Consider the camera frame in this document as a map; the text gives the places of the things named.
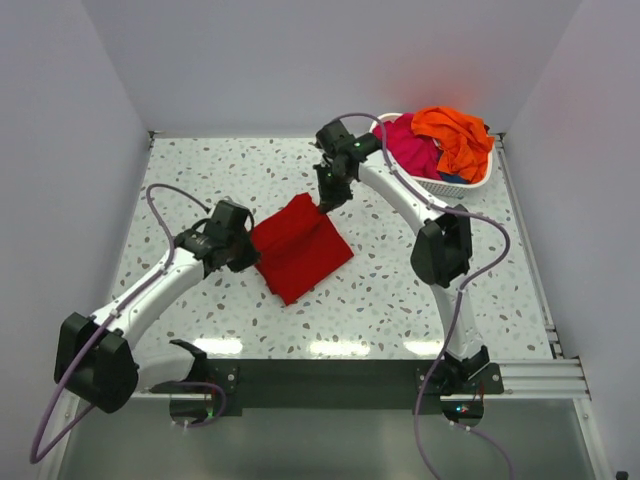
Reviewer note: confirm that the white laundry basket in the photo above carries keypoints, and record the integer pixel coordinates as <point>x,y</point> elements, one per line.
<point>450,186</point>

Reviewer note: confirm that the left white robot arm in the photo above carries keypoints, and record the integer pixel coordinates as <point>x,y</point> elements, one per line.
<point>94,357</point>

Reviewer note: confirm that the red t shirt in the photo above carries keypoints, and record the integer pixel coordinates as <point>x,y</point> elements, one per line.
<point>299,247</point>

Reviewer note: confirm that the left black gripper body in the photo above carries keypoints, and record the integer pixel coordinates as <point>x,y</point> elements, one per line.
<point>243,252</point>

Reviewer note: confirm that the magenta t shirt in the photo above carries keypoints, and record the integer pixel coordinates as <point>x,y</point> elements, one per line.
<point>416,154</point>

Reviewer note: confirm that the orange t shirt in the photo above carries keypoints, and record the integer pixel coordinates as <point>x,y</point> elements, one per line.
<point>463,140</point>

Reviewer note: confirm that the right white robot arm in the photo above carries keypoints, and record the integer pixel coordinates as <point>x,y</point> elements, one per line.
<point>442,249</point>

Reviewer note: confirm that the aluminium frame rail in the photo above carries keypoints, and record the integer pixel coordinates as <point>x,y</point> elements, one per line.
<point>544,379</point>

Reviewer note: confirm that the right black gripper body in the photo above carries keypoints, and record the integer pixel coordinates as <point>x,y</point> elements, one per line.
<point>334,188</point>

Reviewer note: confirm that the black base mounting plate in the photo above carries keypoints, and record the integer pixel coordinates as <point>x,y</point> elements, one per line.
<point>300,384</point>

